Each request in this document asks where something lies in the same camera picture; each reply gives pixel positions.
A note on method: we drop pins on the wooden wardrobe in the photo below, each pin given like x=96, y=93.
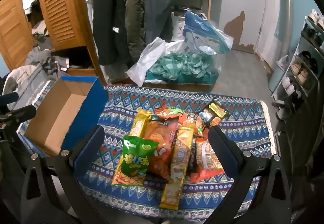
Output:
x=12, y=26

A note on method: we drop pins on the louvered wooden wardrobe door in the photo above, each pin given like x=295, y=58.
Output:
x=60, y=1

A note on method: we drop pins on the yellow long snack packet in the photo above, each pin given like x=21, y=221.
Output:
x=140, y=125
x=177, y=168

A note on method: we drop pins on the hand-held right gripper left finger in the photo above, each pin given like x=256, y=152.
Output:
x=88, y=150

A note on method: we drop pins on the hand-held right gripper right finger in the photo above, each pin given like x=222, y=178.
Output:
x=224, y=153

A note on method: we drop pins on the blue patterned tablecloth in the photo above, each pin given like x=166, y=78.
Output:
x=240, y=132

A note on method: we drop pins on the red peanut snack packet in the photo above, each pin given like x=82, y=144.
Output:
x=207, y=160

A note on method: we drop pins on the grey-blue coat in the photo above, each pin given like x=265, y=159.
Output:
x=159, y=3

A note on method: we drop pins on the white door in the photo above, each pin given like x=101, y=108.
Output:
x=272, y=11

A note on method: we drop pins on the shoe rack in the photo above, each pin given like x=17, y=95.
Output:
x=303, y=44

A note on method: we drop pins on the white shoes pair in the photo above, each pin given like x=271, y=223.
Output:
x=288, y=84

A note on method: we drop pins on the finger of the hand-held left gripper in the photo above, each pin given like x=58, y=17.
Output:
x=22, y=113
x=8, y=98

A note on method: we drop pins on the red-orange snack bag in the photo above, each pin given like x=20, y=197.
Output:
x=172, y=112

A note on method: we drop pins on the grey storage bag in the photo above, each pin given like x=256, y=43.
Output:
x=30, y=82

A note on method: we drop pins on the grey clothes pile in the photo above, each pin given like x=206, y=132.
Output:
x=40, y=56

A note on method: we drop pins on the black cartoon snack packet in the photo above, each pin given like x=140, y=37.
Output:
x=215, y=110

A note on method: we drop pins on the blue cardboard box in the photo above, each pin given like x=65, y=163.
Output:
x=63, y=112

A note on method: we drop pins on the dark green jacket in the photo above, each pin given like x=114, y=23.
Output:
x=135, y=16

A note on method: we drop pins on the green snack bag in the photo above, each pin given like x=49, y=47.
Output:
x=133, y=160

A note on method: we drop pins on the black shoes pair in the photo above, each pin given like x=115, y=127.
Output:
x=307, y=59

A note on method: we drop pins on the beige shoes pair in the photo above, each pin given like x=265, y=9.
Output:
x=300, y=72

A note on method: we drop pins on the blue and white plastic bag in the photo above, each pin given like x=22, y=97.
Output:
x=205, y=34

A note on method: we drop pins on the black narrow snack packet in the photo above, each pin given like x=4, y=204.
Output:
x=192, y=155

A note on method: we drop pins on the black jacket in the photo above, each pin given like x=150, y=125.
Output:
x=111, y=16

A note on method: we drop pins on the orange-brown snack bag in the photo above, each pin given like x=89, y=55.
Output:
x=159, y=148

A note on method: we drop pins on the white bucket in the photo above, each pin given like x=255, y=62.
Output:
x=178, y=26

